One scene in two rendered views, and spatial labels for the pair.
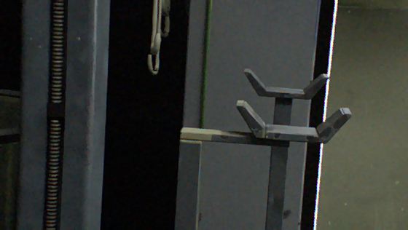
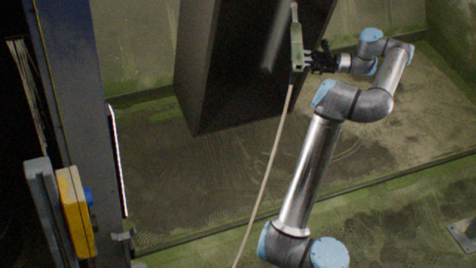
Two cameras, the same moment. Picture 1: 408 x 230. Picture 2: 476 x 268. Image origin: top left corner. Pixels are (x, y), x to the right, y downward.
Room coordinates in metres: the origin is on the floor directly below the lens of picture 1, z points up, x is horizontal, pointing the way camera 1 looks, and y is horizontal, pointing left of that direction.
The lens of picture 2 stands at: (-0.24, 0.12, 2.65)
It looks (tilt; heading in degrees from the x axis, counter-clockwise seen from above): 47 degrees down; 330
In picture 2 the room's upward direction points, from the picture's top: 6 degrees clockwise
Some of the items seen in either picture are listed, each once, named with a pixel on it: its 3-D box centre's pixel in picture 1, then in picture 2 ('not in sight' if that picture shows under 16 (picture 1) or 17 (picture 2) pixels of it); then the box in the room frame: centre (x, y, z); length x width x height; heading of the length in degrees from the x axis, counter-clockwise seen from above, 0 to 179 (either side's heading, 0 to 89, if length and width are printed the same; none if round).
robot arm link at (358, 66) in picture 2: not in sight; (361, 64); (1.21, -1.32, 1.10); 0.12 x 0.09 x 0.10; 63
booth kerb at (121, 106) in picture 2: not in sight; (270, 69); (2.32, -1.58, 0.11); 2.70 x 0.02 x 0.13; 86
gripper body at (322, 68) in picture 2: not in sight; (323, 62); (1.28, -1.17, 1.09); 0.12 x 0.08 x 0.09; 63
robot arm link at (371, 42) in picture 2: not in sight; (371, 44); (1.20, -1.34, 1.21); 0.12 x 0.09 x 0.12; 39
